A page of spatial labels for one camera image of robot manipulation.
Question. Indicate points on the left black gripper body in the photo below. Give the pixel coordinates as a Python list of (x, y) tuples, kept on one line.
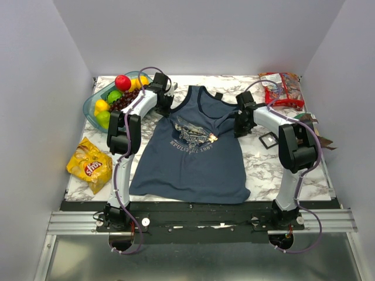
[(164, 107)]

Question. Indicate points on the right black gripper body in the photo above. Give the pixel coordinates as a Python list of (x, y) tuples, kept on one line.
[(241, 127)]

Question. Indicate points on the gold brooch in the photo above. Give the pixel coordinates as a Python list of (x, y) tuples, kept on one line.
[(212, 138)]

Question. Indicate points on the blue printed tank top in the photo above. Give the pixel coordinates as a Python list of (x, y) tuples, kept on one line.
[(180, 163)]

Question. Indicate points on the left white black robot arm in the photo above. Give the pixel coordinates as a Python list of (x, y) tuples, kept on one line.
[(124, 140)]

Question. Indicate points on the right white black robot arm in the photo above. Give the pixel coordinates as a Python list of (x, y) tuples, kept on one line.
[(299, 152)]

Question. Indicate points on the orange fruit top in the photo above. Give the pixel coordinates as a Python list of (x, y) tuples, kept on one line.
[(140, 82)]

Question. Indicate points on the dark purple grape bunch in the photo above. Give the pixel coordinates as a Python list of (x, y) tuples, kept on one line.
[(126, 99)]

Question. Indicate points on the red apple top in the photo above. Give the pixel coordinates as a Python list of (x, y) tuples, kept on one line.
[(122, 83)]

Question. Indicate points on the green fruit middle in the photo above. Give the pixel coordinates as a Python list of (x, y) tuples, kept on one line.
[(113, 96)]

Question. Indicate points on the red candy bag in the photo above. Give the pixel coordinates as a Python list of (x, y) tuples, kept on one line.
[(288, 87)]

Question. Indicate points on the yellow lemon left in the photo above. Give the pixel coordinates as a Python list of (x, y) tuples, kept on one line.
[(101, 105)]

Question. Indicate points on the green pear front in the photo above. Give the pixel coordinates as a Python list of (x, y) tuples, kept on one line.
[(103, 119)]

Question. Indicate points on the teal plastic fruit container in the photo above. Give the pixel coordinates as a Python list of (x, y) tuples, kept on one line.
[(88, 106)]

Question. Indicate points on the yellow Lays chips bag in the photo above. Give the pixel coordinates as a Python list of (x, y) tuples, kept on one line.
[(91, 165)]

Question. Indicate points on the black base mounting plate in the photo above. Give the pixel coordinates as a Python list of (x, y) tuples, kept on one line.
[(189, 223)]

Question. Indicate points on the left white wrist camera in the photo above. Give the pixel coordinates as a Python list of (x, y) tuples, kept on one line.
[(173, 87)]

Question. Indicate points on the aluminium rail frame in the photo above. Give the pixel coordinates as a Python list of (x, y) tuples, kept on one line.
[(315, 256)]

